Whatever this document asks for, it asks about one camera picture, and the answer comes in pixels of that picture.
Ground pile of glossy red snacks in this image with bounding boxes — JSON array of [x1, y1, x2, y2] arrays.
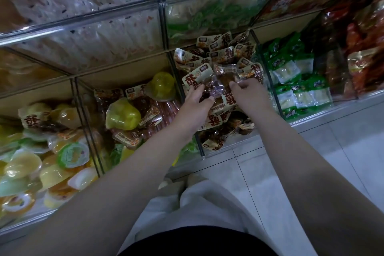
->
[[318, 0, 384, 100]]

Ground pile of brown snack packets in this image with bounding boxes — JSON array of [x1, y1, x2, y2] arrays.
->
[[174, 30, 265, 152]]

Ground pile of pastel jelly cups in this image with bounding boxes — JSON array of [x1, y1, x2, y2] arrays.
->
[[0, 102, 100, 224]]

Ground person's left forearm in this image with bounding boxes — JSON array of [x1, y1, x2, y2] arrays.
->
[[12, 126, 205, 256]]

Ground black shirt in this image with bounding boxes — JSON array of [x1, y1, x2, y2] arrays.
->
[[120, 226, 280, 256]]

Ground person's right forearm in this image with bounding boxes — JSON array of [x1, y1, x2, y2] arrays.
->
[[255, 109, 384, 256]]

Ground light shoe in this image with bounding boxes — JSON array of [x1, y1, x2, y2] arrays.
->
[[157, 178, 188, 197]]

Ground pile of green bamboo packets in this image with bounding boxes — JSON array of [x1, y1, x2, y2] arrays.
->
[[261, 32, 334, 123]]

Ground person's right hand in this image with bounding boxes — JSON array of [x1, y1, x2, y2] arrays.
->
[[229, 78, 277, 124]]

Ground light grey shorts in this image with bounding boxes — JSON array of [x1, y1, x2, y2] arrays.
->
[[117, 178, 280, 256]]

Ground person's left hand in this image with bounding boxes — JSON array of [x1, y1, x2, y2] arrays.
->
[[171, 83, 216, 137]]

